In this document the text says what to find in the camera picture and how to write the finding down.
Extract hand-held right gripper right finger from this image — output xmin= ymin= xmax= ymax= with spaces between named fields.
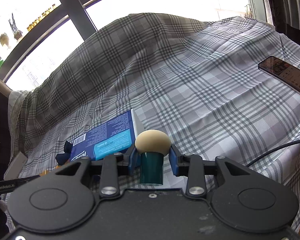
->
xmin=169 ymin=145 xmax=245 ymax=197

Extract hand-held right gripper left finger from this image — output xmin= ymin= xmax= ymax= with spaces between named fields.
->
xmin=55 ymin=146 xmax=140 ymax=197

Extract wooden mushroom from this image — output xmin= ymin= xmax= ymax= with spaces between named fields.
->
xmin=134 ymin=129 xmax=172 ymax=187

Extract long white box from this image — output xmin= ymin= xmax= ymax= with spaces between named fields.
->
xmin=4 ymin=151 xmax=28 ymax=180

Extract blue tissue pack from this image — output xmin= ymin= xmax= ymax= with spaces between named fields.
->
xmin=70 ymin=109 xmax=137 ymax=164

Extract grey plaid bed sheet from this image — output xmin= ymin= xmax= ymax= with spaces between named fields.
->
xmin=4 ymin=12 xmax=300 ymax=230

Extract white lace cloth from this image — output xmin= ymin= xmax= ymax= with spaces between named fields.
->
xmin=10 ymin=90 xmax=29 ymax=130

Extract beige chair back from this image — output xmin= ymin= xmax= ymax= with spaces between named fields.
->
xmin=0 ymin=75 xmax=14 ymax=98

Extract smartphone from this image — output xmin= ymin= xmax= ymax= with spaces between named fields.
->
xmin=258 ymin=56 xmax=300 ymax=98

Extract row of amber bottles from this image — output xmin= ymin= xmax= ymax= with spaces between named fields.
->
xmin=26 ymin=4 xmax=57 ymax=32

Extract dark cabinet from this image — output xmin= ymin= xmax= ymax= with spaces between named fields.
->
xmin=265 ymin=0 xmax=300 ymax=53

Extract black cable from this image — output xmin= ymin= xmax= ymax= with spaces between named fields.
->
xmin=246 ymin=140 xmax=300 ymax=167

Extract dark window frame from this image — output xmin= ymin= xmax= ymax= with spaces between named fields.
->
xmin=0 ymin=0 xmax=265 ymax=83

